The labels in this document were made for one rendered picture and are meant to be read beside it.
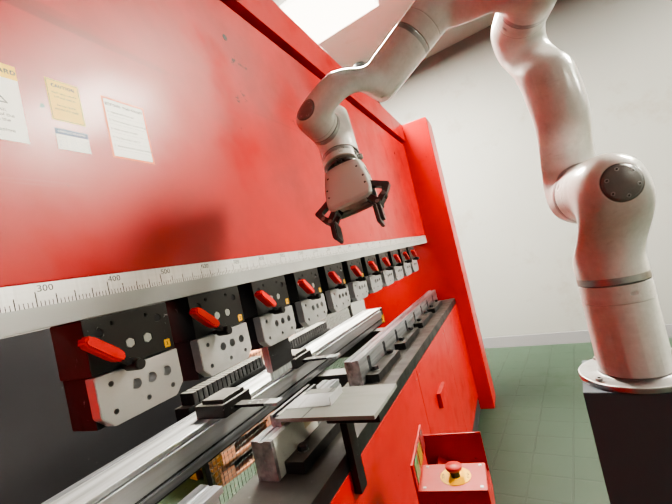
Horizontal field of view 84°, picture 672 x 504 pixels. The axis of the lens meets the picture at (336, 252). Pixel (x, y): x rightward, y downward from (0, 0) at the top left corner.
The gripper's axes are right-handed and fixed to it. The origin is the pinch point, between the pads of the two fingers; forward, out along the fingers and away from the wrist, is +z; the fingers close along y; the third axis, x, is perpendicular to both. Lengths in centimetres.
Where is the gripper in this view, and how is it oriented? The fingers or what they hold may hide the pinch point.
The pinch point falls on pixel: (359, 228)
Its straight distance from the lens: 74.2
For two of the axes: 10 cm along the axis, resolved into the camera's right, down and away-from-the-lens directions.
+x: -4.3, -3.4, -8.3
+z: 1.9, 8.7, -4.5
